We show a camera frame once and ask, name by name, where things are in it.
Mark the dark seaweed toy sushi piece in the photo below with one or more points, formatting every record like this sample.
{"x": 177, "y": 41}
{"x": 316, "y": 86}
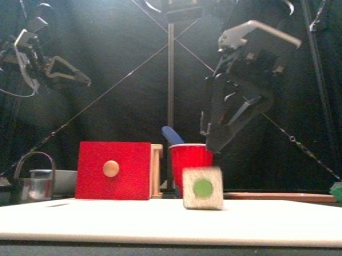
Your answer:
{"x": 203, "y": 188}

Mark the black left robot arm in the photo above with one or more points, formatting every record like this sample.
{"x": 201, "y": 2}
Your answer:
{"x": 17, "y": 20}

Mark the flat wooden plate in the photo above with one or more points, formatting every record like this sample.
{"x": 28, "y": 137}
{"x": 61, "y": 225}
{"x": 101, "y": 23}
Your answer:
{"x": 280, "y": 197}

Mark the white plastic cutting board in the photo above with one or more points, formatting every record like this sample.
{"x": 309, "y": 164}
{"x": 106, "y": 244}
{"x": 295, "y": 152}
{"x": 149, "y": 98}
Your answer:
{"x": 133, "y": 223}

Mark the red plastic cup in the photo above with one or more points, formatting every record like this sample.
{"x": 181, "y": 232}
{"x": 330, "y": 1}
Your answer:
{"x": 188, "y": 158}

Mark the red box with wooden knob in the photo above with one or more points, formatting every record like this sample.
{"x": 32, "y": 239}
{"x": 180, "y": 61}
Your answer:
{"x": 113, "y": 170}

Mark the green toy item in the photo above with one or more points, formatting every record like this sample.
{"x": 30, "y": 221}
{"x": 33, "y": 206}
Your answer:
{"x": 336, "y": 192}

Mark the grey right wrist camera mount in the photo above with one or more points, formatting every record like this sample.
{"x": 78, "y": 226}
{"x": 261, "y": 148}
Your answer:
{"x": 267, "y": 35}

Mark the vertical metal frame pole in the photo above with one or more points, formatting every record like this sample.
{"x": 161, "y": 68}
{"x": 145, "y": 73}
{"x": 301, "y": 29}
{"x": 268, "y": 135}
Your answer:
{"x": 171, "y": 83}

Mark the dark side frame pole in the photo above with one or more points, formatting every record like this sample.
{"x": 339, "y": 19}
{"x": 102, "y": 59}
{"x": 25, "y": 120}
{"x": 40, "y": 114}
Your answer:
{"x": 320, "y": 83}

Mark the light wooden frame box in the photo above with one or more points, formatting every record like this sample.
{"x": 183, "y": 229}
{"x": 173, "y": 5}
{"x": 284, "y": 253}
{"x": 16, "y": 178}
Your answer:
{"x": 156, "y": 171}

